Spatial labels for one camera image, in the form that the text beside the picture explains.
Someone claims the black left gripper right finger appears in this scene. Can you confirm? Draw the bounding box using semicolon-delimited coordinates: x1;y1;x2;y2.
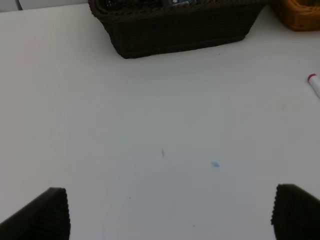
270;184;320;240

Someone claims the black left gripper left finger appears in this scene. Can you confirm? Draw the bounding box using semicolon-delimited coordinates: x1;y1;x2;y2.
0;187;71;240

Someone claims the white marker pink cap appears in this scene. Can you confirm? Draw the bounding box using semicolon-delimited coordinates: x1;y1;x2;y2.
307;74;320;98

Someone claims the orange wicker basket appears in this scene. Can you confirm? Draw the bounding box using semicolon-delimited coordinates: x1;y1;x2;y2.
270;0;320;32

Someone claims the dark brown wicker basket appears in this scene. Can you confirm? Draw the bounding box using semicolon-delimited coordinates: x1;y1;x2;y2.
88;0;268;59

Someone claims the black box in basket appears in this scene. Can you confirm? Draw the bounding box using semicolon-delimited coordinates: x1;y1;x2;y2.
161;0;193;7

